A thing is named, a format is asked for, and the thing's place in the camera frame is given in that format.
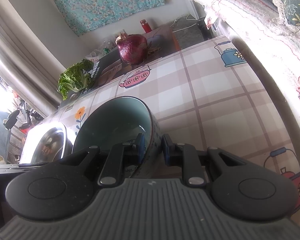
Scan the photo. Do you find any teal ceramic bowl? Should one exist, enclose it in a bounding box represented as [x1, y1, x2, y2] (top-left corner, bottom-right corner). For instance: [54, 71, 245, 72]
[72, 96, 162, 178]

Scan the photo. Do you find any stainless steel bowl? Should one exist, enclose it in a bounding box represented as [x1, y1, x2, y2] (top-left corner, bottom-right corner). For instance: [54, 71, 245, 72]
[31, 122, 72, 164]

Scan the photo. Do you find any plaid teapot tablecloth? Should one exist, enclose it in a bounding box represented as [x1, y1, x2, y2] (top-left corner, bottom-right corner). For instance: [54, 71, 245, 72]
[20, 35, 300, 215]

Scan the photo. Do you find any green napa cabbage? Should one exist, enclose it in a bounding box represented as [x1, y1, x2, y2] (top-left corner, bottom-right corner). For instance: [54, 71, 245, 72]
[57, 59, 94, 100]

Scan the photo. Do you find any red onion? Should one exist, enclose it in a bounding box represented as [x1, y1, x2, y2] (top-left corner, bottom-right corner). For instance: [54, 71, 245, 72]
[115, 33, 148, 65]

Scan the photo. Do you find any dark printed board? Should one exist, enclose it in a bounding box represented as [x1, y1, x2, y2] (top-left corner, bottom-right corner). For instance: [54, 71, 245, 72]
[60, 25, 180, 107]

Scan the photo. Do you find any beige curtain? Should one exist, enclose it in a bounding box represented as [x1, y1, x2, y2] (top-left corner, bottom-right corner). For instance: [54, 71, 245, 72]
[0, 0, 65, 117]

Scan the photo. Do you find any white lace cloth roll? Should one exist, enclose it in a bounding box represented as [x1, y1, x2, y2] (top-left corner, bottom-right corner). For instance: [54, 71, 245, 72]
[186, 0, 300, 120]

